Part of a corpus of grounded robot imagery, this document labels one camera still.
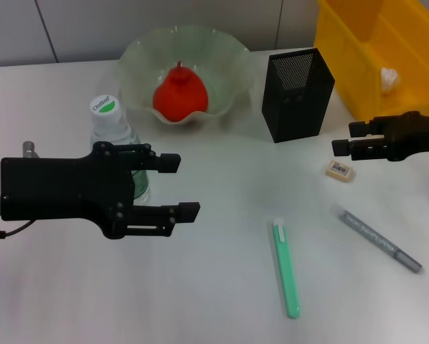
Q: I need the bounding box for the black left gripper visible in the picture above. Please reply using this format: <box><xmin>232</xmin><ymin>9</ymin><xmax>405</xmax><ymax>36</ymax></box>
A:
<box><xmin>0</xmin><ymin>140</ymin><xmax>182</xmax><ymax>241</ymax></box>

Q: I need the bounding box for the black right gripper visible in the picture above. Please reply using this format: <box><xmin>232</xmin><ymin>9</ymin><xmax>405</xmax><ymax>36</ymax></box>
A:
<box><xmin>331</xmin><ymin>110</ymin><xmax>429</xmax><ymax>163</ymax></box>

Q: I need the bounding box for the red-orange toy orange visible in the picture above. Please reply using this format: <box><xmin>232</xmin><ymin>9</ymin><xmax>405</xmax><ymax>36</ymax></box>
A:
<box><xmin>152</xmin><ymin>60</ymin><xmax>210</xmax><ymax>123</ymax></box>

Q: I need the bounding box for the white paper ball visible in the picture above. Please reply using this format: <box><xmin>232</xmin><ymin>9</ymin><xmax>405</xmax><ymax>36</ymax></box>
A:
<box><xmin>379</xmin><ymin>67</ymin><xmax>400</xmax><ymax>95</ymax></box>

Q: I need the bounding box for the clear green-label water bottle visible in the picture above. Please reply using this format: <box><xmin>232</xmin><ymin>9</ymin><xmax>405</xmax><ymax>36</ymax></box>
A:
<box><xmin>88</xmin><ymin>93</ymin><xmax>152</xmax><ymax>206</ymax></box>

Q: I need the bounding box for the beige barcode eraser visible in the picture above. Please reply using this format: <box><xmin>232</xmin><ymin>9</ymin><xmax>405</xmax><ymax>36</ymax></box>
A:
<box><xmin>324</xmin><ymin>159</ymin><xmax>356</xmax><ymax>183</ymax></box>

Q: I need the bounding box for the black mesh pen holder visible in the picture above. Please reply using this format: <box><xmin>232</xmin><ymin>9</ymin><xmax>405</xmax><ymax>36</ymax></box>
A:
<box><xmin>260</xmin><ymin>47</ymin><xmax>336</xmax><ymax>144</ymax></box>

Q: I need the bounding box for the green glass fruit plate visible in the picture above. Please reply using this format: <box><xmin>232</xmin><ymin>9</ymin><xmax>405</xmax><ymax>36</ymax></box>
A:
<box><xmin>116</xmin><ymin>24</ymin><xmax>255</xmax><ymax>127</ymax></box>

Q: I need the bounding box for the grey marker pen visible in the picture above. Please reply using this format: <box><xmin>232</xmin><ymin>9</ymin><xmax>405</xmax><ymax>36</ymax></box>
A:
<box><xmin>338</xmin><ymin>209</ymin><xmax>424</xmax><ymax>274</ymax></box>

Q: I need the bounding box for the green pen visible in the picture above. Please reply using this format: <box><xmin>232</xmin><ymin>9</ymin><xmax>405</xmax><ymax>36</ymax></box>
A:
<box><xmin>271</xmin><ymin>218</ymin><xmax>303</xmax><ymax>320</ymax></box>

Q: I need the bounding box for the yellow plastic bin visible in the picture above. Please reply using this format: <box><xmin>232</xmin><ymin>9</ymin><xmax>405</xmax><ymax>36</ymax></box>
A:
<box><xmin>313</xmin><ymin>0</ymin><xmax>429</xmax><ymax>121</ymax></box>

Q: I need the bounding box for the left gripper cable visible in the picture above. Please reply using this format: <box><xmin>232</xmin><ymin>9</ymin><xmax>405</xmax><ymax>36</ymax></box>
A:
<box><xmin>0</xmin><ymin>219</ymin><xmax>35</xmax><ymax>241</ymax></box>

